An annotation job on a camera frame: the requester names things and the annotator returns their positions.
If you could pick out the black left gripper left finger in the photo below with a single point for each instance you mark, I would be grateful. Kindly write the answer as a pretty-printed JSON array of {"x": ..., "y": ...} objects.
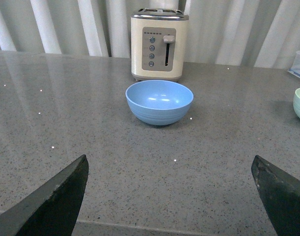
[{"x": 53, "y": 208}]

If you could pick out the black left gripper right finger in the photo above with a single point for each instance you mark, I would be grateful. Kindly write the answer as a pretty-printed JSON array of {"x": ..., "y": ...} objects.
[{"x": 280, "y": 195}]

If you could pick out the blue bowl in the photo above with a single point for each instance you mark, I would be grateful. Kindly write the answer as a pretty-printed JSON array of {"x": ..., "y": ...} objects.
[{"x": 159, "y": 102}]

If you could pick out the cream toaster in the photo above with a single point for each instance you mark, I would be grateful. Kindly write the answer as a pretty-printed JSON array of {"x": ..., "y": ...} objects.
[{"x": 158, "y": 42}]

